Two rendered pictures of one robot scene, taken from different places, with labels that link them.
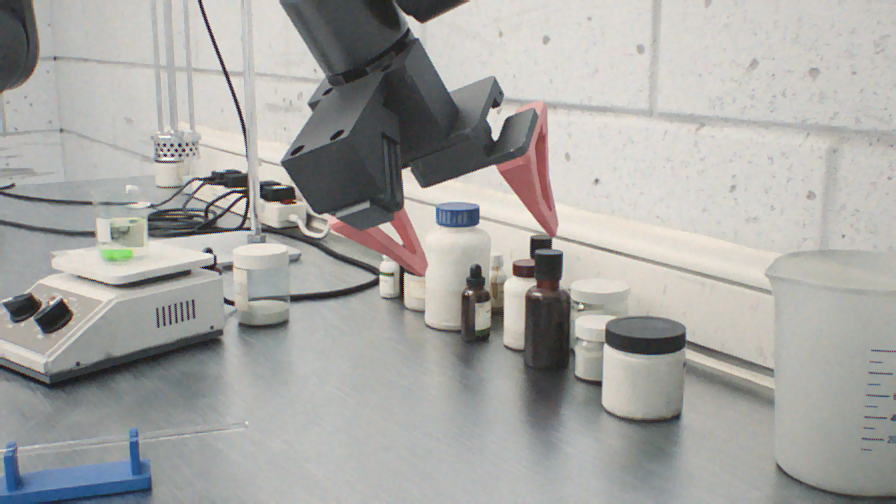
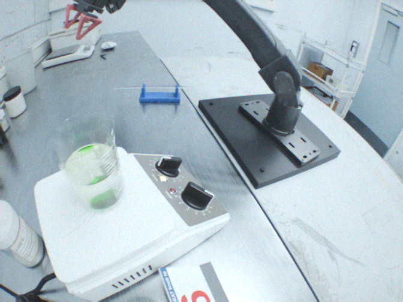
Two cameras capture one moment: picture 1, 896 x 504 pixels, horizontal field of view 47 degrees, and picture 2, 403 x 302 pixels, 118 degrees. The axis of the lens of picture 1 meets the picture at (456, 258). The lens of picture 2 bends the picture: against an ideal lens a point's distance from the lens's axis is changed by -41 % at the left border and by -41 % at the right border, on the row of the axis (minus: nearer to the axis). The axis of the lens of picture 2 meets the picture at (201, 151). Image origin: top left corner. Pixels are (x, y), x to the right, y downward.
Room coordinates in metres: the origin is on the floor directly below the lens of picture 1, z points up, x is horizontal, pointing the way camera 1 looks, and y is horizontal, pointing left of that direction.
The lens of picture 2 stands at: (1.08, 0.43, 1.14)
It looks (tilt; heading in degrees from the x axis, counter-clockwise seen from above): 42 degrees down; 186
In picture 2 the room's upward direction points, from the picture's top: 8 degrees clockwise
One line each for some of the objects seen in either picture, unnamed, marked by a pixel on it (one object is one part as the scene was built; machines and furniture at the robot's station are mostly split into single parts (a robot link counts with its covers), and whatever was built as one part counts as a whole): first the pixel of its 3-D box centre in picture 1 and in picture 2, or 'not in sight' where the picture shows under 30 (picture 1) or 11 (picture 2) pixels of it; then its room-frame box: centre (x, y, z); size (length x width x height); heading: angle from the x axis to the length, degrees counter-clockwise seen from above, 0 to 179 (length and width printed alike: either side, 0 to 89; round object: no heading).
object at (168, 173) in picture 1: (170, 169); not in sight; (2.09, 0.59, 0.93); 0.06 x 0.06 x 0.06
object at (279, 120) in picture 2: not in sight; (283, 114); (0.72, 0.54, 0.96); 0.20 x 0.07 x 0.08; 41
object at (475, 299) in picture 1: (475, 300); not in sight; (1.02, -0.02, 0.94); 0.03 x 0.03 x 0.08
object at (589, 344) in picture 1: (599, 348); (0, 121); (0.90, -0.13, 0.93); 0.05 x 0.05 x 0.05
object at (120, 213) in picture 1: (122, 223); (89, 167); (1.00, 0.33, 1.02); 0.06 x 0.05 x 0.08; 1
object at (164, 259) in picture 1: (133, 261); (92, 206); (1.01, 0.33, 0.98); 0.12 x 0.12 x 0.01; 51
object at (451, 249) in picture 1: (457, 264); not in sight; (1.08, 0.00, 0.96); 0.07 x 0.07 x 0.13
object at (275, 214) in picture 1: (244, 198); not in sight; (1.79, 0.37, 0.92); 0.40 x 0.06 x 0.04; 34
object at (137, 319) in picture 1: (114, 308); (123, 217); (0.99, 0.34, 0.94); 0.22 x 0.13 x 0.08; 141
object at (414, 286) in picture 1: (427, 281); not in sight; (1.15, 0.03, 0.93); 0.05 x 0.05 x 0.06
